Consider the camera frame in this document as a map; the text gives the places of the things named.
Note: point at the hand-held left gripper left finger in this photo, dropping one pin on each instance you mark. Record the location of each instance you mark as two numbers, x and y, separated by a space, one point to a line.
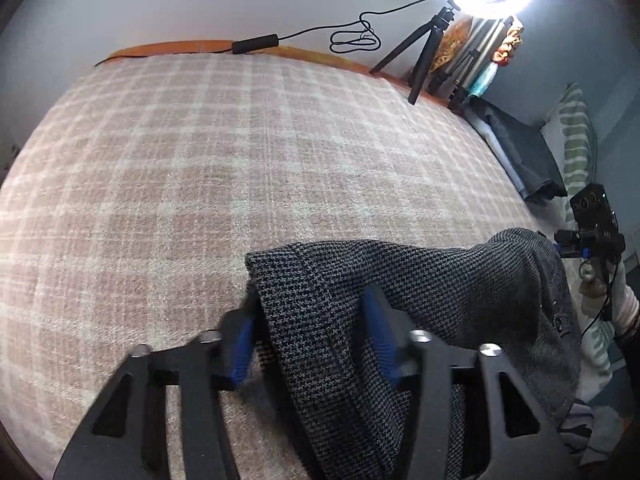
241 346

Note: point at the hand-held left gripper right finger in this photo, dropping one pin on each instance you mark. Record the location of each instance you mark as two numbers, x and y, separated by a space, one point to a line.
380 341

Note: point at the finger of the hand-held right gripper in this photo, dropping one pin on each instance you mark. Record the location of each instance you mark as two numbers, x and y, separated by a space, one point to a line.
564 247

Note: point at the grey houndstooth pants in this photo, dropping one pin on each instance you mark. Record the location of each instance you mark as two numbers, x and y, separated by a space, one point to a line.
465 300

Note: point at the person's right forearm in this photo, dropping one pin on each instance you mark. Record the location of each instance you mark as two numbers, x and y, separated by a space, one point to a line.
625 305

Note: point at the person's right hand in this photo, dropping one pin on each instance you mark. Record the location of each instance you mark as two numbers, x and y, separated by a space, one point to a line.
592 282

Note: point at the green striped white pillow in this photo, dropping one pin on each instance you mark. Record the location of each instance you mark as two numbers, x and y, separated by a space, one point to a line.
575 135

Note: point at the folded dark clothes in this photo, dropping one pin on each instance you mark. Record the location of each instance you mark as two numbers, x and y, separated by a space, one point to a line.
525 150

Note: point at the pink plaid blanket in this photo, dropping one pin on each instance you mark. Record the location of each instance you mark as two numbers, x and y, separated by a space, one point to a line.
200 185

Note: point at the grey striped cloth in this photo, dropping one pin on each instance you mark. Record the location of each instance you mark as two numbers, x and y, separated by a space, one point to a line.
575 430

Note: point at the colourful patterned cloth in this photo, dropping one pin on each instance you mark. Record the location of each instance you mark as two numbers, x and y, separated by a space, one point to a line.
507 45

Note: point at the silver tripod stand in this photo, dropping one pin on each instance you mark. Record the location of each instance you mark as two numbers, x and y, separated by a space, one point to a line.
475 55

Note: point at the yellow patterned cushion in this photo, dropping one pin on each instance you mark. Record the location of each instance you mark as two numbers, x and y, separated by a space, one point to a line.
450 45

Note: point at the black mini tripod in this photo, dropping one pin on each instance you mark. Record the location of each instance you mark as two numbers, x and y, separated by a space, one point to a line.
425 45

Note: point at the orange wooden bed edge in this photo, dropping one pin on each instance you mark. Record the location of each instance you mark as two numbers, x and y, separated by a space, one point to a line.
200 46

